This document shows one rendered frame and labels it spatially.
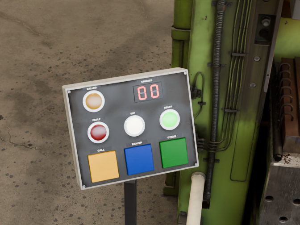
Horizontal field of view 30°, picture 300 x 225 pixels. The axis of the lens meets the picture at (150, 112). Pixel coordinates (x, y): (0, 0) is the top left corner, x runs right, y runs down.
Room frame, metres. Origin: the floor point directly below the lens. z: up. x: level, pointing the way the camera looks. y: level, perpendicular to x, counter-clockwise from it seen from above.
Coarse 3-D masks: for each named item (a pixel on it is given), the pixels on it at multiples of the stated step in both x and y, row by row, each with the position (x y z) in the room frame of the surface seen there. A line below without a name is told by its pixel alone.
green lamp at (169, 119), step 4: (168, 112) 1.18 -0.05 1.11; (172, 112) 1.19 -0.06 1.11; (164, 116) 1.18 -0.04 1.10; (168, 116) 1.18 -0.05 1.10; (172, 116) 1.18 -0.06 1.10; (176, 116) 1.18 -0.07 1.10; (164, 120) 1.17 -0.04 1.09; (168, 120) 1.17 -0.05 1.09; (172, 120) 1.17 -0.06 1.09; (176, 120) 1.18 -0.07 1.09; (164, 124) 1.17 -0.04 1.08; (168, 124) 1.17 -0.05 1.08; (172, 124) 1.17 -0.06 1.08
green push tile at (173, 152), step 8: (160, 144) 1.13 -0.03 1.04; (168, 144) 1.14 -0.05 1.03; (176, 144) 1.14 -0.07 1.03; (184, 144) 1.14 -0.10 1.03; (160, 152) 1.13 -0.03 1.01; (168, 152) 1.12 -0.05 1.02; (176, 152) 1.13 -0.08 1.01; (184, 152) 1.13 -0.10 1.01; (168, 160) 1.11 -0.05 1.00; (176, 160) 1.12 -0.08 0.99; (184, 160) 1.12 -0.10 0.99
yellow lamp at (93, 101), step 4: (88, 96) 1.16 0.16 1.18; (92, 96) 1.16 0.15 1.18; (96, 96) 1.16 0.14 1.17; (100, 96) 1.17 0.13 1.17; (88, 100) 1.15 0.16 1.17; (92, 100) 1.16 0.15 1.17; (96, 100) 1.16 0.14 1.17; (100, 100) 1.16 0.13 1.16; (88, 104) 1.15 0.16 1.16; (92, 104) 1.15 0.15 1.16; (96, 104) 1.15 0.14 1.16; (100, 104) 1.16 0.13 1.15; (92, 108) 1.15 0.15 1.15; (96, 108) 1.15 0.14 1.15
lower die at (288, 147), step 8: (296, 64) 1.60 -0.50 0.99; (296, 72) 1.55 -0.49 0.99; (296, 80) 1.51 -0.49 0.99; (288, 88) 1.48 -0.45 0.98; (296, 88) 1.48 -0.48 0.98; (280, 96) 1.49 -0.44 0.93; (296, 96) 1.43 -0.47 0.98; (296, 104) 1.39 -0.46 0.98; (296, 112) 1.35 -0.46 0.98; (288, 120) 1.31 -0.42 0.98; (296, 120) 1.31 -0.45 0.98; (288, 128) 1.28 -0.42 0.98; (296, 128) 1.28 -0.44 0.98; (288, 136) 1.24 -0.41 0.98; (296, 136) 1.24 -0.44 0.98; (288, 144) 1.24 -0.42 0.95; (296, 144) 1.24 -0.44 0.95; (296, 152) 1.24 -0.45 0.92
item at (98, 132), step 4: (92, 128) 1.12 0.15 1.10; (96, 128) 1.12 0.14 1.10; (100, 128) 1.12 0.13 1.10; (104, 128) 1.13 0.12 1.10; (92, 132) 1.11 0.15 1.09; (96, 132) 1.12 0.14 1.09; (100, 132) 1.12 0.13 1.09; (104, 132) 1.12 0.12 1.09; (92, 136) 1.11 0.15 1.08; (96, 136) 1.11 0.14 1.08; (100, 136) 1.11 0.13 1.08; (104, 136) 1.11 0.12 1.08; (96, 140) 1.11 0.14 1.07
